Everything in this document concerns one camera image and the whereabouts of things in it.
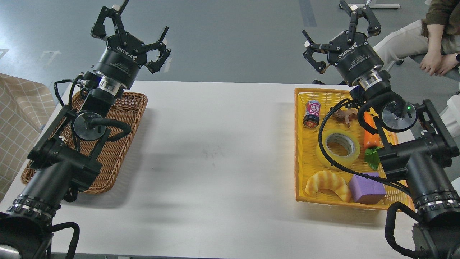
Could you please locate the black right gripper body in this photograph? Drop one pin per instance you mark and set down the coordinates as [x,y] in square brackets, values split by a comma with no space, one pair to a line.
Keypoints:
[355,58]

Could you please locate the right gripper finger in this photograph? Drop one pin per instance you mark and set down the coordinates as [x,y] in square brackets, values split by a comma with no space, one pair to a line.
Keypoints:
[366,12]
[311,48]

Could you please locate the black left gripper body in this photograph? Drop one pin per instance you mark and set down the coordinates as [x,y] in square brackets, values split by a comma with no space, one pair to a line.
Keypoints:
[121,63]

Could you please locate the yellow tape roll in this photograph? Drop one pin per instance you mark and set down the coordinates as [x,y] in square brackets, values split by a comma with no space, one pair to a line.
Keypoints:
[341,146]

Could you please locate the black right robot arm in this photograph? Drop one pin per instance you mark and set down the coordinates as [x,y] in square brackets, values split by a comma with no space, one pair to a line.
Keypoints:
[417,145]

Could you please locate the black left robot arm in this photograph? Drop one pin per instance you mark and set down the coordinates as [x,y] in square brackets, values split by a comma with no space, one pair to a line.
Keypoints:
[65,157]

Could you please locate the white stand base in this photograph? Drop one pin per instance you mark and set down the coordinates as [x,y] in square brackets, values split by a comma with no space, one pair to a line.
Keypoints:
[373,4]

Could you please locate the brown wicker basket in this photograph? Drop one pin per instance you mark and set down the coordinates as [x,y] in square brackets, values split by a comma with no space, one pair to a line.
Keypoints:
[128,109]

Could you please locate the small red drink can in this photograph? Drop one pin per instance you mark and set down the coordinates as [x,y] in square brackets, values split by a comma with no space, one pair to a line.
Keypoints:
[312,114]

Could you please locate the brown toy lion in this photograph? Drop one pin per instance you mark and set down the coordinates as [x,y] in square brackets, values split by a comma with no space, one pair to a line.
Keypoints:
[346,116]

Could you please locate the seated person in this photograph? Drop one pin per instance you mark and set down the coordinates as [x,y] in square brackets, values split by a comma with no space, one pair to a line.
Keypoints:
[436,37]

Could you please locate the yellow plastic basket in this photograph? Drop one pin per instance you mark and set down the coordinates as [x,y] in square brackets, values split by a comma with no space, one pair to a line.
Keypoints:
[307,162]

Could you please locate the orange toy carrot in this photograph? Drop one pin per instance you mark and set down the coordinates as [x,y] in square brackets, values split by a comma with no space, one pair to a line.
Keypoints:
[371,143]

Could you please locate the toy croissant bread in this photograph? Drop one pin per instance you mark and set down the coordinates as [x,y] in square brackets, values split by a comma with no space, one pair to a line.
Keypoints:
[327,180]

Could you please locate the purple foam block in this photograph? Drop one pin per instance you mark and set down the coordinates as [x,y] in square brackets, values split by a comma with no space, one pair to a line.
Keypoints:
[366,191]

